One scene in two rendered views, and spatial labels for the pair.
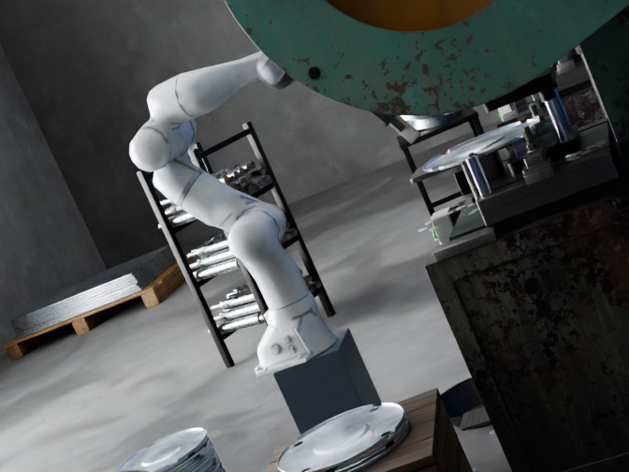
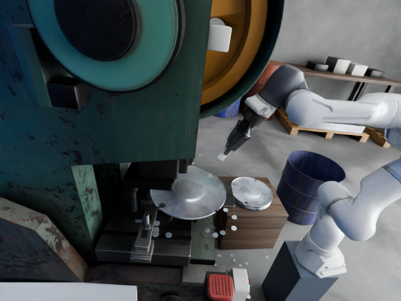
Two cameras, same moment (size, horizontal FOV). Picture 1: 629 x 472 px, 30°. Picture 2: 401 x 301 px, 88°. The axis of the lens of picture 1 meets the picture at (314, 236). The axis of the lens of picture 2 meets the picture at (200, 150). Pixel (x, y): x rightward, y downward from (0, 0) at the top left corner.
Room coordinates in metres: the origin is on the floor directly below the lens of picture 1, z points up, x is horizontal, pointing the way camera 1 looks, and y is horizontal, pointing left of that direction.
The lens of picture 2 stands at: (3.26, -0.63, 1.34)
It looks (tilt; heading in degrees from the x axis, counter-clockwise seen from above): 32 degrees down; 159
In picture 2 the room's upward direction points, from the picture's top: 7 degrees clockwise
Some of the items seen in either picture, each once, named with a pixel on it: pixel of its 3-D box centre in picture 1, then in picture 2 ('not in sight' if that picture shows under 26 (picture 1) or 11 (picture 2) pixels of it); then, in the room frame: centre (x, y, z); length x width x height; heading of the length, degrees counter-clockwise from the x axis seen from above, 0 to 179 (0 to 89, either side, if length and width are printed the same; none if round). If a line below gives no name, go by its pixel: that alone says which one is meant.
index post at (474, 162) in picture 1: (478, 173); not in sight; (2.52, -0.38, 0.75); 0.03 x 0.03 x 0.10; 72
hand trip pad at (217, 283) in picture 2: not in sight; (218, 292); (3.03, -0.44, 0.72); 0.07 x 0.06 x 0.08; 72
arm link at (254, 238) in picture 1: (265, 259); (330, 212); (2.87, 0.13, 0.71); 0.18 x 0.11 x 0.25; 163
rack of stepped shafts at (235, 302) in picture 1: (237, 245); not in sight; (5.15, 0.33, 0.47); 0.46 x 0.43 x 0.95; 52
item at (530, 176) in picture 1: (533, 150); not in sight; (2.49, -0.51, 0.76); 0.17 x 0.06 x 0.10; 162
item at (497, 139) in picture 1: (480, 145); (188, 189); (2.69, -0.44, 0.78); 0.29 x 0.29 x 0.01
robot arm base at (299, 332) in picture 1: (285, 331); (324, 248); (2.92, 0.16, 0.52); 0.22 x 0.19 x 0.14; 75
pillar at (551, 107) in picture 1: (553, 111); not in sight; (2.55, -0.59, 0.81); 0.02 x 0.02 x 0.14
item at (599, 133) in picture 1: (549, 169); (156, 205); (2.65, -0.56, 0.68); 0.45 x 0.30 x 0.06; 162
